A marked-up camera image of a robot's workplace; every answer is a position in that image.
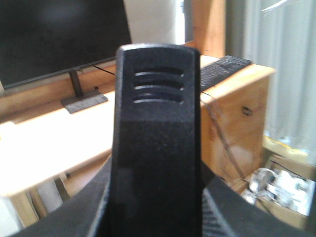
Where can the black keyboard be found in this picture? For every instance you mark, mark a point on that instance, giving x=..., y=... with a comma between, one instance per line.
x=220, y=70

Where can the black computer monitor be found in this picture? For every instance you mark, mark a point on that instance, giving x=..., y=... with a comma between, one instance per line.
x=44, y=38

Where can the cardboard box with items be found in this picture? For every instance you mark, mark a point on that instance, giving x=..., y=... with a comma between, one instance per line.
x=285, y=189

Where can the grey curtain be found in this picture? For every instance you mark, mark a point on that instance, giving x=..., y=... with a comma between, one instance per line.
x=280, y=34

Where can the black stapler with orange button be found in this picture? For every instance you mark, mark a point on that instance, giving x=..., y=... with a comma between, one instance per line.
x=155, y=181

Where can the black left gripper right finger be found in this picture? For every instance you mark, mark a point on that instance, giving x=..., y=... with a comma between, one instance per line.
x=226, y=214

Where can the wooden shelf unit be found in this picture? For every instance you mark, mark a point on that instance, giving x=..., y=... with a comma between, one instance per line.
x=205, y=26

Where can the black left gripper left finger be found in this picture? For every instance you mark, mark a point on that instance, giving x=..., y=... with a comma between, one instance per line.
x=83, y=215

